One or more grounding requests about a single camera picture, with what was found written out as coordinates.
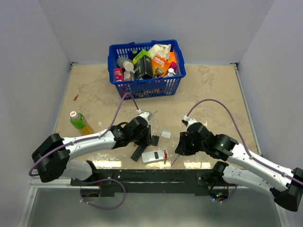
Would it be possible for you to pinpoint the black battery cover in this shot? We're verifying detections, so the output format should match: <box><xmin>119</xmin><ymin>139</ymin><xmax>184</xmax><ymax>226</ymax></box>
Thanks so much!
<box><xmin>151</xmin><ymin>135</ymin><xmax>160</xmax><ymax>146</ymax></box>

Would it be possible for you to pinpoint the white red remote control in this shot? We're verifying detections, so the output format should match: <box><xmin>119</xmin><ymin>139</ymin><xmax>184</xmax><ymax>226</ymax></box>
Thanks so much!
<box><xmin>141</xmin><ymin>149</ymin><xmax>164</xmax><ymax>164</ymax></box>

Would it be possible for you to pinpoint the white battery cover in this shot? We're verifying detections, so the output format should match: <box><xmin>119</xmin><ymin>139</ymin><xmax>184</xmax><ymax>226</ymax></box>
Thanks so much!
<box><xmin>161</xmin><ymin>131</ymin><xmax>171</xmax><ymax>139</ymax></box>

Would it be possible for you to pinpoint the black remote control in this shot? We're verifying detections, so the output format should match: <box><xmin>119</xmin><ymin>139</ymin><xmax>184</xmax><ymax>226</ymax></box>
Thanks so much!
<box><xmin>131</xmin><ymin>146</ymin><xmax>147</xmax><ymax>162</ymax></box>

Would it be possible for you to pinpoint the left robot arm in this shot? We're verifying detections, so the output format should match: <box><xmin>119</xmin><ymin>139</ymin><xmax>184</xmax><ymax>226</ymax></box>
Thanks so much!
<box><xmin>32</xmin><ymin>113</ymin><xmax>152</xmax><ymax>185</ymax></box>

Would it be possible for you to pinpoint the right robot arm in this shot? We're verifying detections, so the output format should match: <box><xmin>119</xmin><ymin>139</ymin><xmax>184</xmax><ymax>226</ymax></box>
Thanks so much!
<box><xmin>175</xmin><ymin>119</ymin><xmax>303</xmax><ymax>212</ymax></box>

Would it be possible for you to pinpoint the blue plastic basket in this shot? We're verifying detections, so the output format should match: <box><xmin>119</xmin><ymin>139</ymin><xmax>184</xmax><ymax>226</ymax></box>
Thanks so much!
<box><xmin>107</xmin><ymin>39</ymin><xmax>186</xmax><ymax>98</ymax></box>

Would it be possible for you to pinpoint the orange label bottle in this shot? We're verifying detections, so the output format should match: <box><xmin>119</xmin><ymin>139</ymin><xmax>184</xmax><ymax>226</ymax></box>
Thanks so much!
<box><xmin>123</xmin><ymin>71</ymin><xmax>134</xmax><ymax>81</ymax></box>

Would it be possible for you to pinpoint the white pump bottle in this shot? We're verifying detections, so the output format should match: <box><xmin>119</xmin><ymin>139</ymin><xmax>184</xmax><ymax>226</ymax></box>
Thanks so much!
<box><xmin>167</xmin><ymin>68</ymin><xmax>176</xmax><ymax>77</ymax></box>

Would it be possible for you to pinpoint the black green carton box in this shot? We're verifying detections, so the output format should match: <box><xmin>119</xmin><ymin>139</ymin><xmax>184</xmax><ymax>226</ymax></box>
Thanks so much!
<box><xmin>133</xmin><ymin>49</ymin><xmax>153</xmax><ymax>80</ymax></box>

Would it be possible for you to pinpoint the orange Gillette razor box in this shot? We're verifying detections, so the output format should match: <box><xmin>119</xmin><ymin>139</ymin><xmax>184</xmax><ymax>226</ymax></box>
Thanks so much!
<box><xmin>152</xmin><ymin>55</ymin><xmax>170</xmax><ymax>78</ymax></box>

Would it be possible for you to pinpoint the pink packet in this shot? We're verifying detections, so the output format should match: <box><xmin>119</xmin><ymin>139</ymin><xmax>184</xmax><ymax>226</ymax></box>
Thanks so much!
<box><xmin>114</xmin><ymin>68</ymin><xmax>124</xmax><ymax>82</ymax></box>

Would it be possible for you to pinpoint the green orange drink bottle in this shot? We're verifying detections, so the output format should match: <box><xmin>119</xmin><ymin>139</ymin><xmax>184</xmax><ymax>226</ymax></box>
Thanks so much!
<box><xmin>70</xmin><ymin>111</ymin><xmax>94</xmax><ymax>136</ymax></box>

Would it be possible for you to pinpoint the grey white bottle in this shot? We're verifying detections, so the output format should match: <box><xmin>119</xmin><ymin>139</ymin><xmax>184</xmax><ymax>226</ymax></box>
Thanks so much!
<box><xmin>116</xmin><ymin>57</ymin><xmax>135</xmax><ymax>73</ymax></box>

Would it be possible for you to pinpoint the crumpled white paper bag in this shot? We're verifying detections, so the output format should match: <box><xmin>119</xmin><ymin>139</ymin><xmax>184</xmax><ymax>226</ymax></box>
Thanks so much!
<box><xmin>148</xmin><ymin>44</ymin><xmax>171</xmax><ymax>60</ymax></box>

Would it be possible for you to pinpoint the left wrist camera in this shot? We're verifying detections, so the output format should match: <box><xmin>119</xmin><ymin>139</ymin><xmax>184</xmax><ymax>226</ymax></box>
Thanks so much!
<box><xmin>136</xmin><ymin>109</ymin><xmax>152</xmax><ymax>124</ymax></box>

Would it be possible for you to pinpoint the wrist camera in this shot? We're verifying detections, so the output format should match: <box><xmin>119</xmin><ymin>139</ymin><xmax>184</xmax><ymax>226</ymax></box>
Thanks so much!
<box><xmin>181</xmin><ymin>115</ymin><xmax>197</xmax><ymax>127</ymax></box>
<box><xmin>136</xmin><ymin>109</ymin><xmax>152</xmax><ymax>124</ymax></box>

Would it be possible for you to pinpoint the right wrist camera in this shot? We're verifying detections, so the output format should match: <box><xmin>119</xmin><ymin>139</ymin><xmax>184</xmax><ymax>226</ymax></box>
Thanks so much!
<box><xmin>181</xmin><ymin>115</ymin><xmax>197</xmax><ymax>127</ymax></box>

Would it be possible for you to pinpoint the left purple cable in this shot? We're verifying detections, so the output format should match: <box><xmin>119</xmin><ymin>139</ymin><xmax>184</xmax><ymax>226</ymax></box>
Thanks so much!
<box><xmin>28</xmin><ymin>92</ymin><xmax>140</xmax><ymax>177</ymax></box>

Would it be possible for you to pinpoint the purple cable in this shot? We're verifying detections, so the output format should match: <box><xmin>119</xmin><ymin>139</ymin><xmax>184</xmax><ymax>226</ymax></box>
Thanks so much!
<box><xmin>28</xmin><ymin>92</ymin><xmax>140</xmax><ymax>177</ymax></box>
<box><xmin>184</xmin><ymin>98</ymin><xmax>303</xmax><ymax>185</ymax></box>

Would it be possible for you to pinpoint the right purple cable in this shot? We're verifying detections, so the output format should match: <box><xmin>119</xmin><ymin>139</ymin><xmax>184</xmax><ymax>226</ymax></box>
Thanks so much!
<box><xmin>184</xmin><ymin>98</ymin><xmax>303</xmax><ymax>185</ymax></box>

